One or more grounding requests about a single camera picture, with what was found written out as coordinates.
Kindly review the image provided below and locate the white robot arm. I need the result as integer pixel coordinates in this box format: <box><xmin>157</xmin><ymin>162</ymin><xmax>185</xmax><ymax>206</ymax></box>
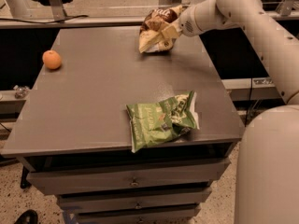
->
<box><xmin>162</xmin><ymin>0</ymin><xmax>299</xmax><ymax>224</ymax></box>

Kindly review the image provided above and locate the orange fruit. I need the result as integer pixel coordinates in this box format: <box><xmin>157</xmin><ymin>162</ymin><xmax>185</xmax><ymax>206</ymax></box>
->
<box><xmin>42</xmin><ymin>50</ymin><xmax>62</xmax><ymax>70</ymax></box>

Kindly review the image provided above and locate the black shoe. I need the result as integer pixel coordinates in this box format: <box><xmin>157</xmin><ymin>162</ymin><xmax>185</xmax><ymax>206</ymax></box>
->
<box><xmin>14</xmin><ymin>210</ymin><xmax>38</xmax><ymax>224</ymax></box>

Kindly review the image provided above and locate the grey drawer cabinet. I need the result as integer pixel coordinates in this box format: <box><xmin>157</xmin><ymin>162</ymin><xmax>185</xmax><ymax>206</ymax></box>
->
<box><xmin>3</xmin><ymin>26</ymin><xmax>244</xmax><ymax>224</ymax></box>

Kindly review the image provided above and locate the green chip bag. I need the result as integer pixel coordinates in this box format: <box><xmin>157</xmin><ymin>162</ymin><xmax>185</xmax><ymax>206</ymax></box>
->
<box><xmin>126</xmin><ymin>91</ymin><xmax>199</xmax><ymax>153</ymax></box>

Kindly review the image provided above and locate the brown chip bag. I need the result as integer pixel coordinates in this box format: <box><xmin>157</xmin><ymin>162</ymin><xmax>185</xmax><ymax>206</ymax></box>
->
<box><xmin>139</xmin><ymin>5</ymin><xmax>183</xmax><ymax>53</ymax></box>

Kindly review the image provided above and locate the small shiny metal object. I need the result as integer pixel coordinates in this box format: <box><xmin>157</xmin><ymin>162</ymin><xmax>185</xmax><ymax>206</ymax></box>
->
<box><xmin>13</xmin><ymin>85</ymin><xmax>30</xmax><ymax>99</ymax></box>

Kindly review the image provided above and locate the black cable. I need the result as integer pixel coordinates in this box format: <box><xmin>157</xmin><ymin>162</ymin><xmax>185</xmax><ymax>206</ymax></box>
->
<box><xmin>0</xmin><ymin>14</ymin><xmax>90</xmax><ymax>25</ymax></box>

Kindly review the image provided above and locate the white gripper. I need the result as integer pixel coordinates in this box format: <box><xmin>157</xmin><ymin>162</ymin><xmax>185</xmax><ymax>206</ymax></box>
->
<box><xmin>158</xmin><ymin>4</ymin><xmax>204</xmax><ymax>42</ymax></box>

